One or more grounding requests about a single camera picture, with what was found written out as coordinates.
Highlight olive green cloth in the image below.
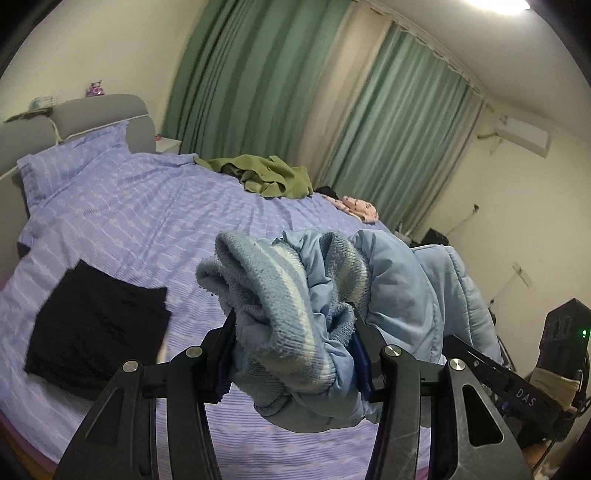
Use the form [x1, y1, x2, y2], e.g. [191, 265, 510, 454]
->
[194, 154, 315, 200]

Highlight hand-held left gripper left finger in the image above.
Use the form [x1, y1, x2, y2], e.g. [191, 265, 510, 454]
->
[54, 308, 238, 480]

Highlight person's right hand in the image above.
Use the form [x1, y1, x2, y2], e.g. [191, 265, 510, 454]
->
[530, 367, 581, 409]

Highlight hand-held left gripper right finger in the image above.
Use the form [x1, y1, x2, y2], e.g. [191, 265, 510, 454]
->
[346, 302, 529, 480]

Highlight purple striped bed cover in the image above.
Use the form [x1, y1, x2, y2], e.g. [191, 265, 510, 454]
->
[0, 124, 444, 480]

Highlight black floor appliance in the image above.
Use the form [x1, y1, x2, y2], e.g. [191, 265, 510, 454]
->
[422, 227, 451, 247]

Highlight light blue padded pants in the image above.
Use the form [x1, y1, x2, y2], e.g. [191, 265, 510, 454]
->
[195, 228, 504, 433]

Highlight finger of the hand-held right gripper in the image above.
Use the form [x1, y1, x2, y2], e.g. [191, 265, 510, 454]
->
[442, 335, 571, 448]

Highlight black folded pants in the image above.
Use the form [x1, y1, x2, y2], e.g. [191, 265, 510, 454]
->
[24, 259, 172, 401]

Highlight white air conditioner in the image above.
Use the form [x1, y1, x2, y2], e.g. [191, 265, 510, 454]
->
[494, 116, 552, 160]

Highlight beige sheer curtain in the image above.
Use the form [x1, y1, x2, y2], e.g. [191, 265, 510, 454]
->
[295, 4, 395, 182]

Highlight pink printed garment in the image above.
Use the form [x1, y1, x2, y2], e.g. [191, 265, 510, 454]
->
[323, 194, 380, 223]

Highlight grey padded headboard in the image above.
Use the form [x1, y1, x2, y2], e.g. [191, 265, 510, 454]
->
[0, 93, 157, 195]

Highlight purple striped pillow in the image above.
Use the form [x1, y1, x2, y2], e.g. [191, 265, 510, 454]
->
[17, 122, 130, 208]

